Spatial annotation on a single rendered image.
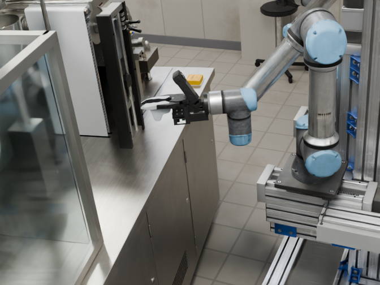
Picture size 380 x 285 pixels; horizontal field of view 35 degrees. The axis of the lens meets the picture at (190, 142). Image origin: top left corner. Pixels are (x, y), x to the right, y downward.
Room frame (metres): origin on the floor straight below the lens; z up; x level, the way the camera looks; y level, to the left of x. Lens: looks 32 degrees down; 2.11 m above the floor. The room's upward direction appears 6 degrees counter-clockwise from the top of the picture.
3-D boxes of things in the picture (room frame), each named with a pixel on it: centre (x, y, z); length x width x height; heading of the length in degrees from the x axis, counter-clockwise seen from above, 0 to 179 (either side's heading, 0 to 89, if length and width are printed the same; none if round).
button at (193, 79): (2.50, -0.05, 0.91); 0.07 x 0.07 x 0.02; 72
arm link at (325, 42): (1.66, -0.43, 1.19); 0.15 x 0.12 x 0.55; 178
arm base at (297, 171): (1.80, -0.44, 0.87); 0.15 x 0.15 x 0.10
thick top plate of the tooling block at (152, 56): (2.64, 0.32, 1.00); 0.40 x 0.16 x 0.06; 72
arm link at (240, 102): (1.67, -0.17, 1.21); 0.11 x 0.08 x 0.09; 88
